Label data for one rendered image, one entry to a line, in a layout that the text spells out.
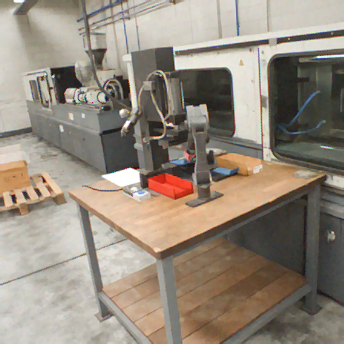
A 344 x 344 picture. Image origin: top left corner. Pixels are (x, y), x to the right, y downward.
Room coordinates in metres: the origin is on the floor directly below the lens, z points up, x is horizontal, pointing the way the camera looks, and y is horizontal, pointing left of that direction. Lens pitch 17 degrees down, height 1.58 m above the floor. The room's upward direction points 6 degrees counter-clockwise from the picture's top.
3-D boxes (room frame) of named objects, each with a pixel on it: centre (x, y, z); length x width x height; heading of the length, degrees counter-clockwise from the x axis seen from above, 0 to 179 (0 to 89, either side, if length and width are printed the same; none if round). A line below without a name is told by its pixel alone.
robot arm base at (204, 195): (1.63, -0.12, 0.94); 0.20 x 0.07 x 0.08; 125
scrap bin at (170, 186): (1.80, 0.05, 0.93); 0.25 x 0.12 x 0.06; 35
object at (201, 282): (1.90, -0.08, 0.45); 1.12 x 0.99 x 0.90; 125
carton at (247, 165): (2.05, -0.38, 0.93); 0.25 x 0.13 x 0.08; 35
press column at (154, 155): (2.27, 0.13, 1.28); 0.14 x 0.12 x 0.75; 125
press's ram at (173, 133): (2.10, 0.03, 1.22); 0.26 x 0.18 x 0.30; 35
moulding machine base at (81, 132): (7.51, 2.02, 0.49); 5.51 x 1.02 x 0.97; 31
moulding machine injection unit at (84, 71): (6.31, 1.20, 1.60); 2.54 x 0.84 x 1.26; 31
